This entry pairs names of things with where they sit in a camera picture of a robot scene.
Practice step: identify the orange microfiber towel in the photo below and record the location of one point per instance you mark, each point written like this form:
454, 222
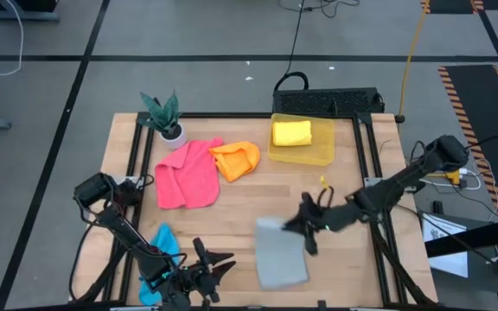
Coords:
236, 160

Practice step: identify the blue microfiber towel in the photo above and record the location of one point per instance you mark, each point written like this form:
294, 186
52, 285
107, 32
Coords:
167, 242

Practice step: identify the yellow translucent plastic bin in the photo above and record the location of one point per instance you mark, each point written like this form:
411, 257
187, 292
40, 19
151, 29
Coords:
318, 153

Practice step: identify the large hazard striped floor mat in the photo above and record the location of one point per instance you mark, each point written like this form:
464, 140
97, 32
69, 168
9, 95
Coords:
478, 112

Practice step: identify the black aluminium table frame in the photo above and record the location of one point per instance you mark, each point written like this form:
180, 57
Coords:
231, 115

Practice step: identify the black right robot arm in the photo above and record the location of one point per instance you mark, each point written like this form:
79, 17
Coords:
404, 177

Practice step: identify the grey microfiber towel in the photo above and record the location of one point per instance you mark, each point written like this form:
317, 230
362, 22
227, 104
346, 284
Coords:
281, 259

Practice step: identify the yellow power adapter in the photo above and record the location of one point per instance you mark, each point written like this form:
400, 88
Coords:
453, 177

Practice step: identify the black perforated computer case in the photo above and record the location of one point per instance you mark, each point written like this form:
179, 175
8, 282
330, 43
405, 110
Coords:
327, 101

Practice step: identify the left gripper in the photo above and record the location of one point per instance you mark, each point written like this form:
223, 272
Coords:
193, 281

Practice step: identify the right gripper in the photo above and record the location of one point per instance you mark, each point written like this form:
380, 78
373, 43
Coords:
331, 218

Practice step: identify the black stand bar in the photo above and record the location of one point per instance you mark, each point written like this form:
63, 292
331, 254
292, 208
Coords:
478, 236

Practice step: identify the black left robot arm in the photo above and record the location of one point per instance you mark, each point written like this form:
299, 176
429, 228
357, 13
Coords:
123, 229

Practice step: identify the snake plant in white pot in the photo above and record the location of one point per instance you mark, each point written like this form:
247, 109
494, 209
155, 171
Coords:
169, 129

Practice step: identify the pink microfiber towel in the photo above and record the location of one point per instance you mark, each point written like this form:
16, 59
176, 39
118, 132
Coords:
188, 177

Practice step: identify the yellow microfiber towel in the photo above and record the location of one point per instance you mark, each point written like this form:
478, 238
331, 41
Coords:
292, 133

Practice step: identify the grey metal mounting plate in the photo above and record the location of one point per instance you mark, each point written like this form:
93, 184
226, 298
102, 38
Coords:
125, 179
369, 181

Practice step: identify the small hazard striped floor mat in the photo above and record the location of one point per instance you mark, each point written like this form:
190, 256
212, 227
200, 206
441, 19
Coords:
452, 5

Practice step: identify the white paper sheet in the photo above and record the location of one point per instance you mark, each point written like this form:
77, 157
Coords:
448, 265

